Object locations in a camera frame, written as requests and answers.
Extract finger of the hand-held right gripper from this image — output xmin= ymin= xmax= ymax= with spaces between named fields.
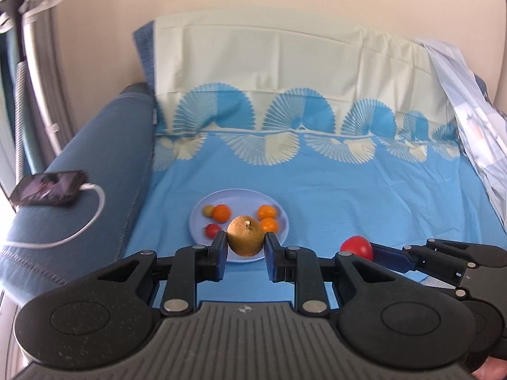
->
xmin=370 ymin=244 xmax=482 ymax=298
xmin=425 ymin=238 xmax=507 ymax=270

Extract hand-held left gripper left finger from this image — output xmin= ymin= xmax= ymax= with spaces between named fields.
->
xmin=93 ymin=231 xmax=229 ymax=318

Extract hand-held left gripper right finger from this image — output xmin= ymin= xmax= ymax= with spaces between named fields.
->
xmin=264 ymin=231 xmax=399 ymax=317

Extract yellow-brown round pear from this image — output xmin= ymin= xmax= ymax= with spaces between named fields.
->
xmin=227 ymin=215 xmax=266 ymax=258

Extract large red tomato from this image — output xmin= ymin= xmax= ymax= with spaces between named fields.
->
xmin=339 ymin=235 xmax=374 ymax=262

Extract light blue round plate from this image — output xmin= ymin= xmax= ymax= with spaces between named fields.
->
xmin=189 ymin=189 xmax=290 ymax=264

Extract person's right hand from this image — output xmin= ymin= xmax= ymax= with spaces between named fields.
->
xmin=472 ymin=357 xmax=507 ymax=380

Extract blue fan-print bed sheet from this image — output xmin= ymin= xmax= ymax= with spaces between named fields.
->
xmin=126 ymin=10 xmax=500 ymax=314

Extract white plastic bag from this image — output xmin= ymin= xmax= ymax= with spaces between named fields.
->
xmin=419 ymin=37 xmax=507 ymax=227

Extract blue sofa armrest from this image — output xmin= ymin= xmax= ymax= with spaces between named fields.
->
xmin=0 ymin=22 xmax=160 ymax=305

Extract black smartphone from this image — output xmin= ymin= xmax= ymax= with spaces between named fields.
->
xmin=9 ymin=170 xmax=88 ymax=209

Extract white garment steamer stand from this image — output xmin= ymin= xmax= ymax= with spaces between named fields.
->
xmin=0 ymin=0 xmax=82 ymax=191

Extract white charging cable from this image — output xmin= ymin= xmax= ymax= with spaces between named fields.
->
xmin=5 ymin=183 xmax=107 ymax=250

